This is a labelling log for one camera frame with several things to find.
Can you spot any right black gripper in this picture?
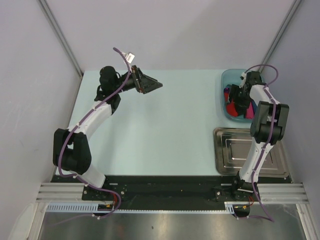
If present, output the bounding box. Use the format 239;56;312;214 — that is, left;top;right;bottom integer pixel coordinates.
225;84;251;110

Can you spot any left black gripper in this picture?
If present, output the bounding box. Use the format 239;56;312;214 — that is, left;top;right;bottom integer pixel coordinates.
112;65;162;95

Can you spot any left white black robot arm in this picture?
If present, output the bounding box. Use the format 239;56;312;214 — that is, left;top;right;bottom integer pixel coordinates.
52;65;163;200

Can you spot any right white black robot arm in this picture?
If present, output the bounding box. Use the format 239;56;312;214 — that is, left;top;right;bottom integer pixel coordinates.
223;70;290;201

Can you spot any pink rolled napkin bundle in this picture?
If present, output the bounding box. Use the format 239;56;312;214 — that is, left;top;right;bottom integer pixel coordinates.
244;103;254;119

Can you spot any navy rolled napkin bundle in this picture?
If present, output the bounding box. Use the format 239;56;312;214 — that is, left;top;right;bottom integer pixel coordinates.
251;101;257;114

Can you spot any blue transparent plastic bin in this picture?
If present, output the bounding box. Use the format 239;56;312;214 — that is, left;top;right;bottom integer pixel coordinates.
220;69;272;124

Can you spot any stainless steel tray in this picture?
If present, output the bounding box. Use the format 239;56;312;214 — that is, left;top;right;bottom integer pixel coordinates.
213;127;289;178

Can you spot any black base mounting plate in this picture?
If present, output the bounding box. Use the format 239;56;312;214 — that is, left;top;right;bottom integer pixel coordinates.
81;175;258;212

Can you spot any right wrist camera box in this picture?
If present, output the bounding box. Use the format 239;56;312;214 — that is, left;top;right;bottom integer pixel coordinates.
240;72;247;80

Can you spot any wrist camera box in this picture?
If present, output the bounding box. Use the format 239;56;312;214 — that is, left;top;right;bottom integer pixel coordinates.
125;52;135;64
240;72;247;80

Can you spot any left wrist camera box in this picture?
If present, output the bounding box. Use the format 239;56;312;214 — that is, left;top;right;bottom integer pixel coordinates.
125;52;135;64

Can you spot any aluminium rail profile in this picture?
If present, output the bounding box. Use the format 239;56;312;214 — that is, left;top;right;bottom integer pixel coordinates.
36;182;309;204

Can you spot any white slotted cable duct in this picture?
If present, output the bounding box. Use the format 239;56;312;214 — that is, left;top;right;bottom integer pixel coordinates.
46;202;235;214

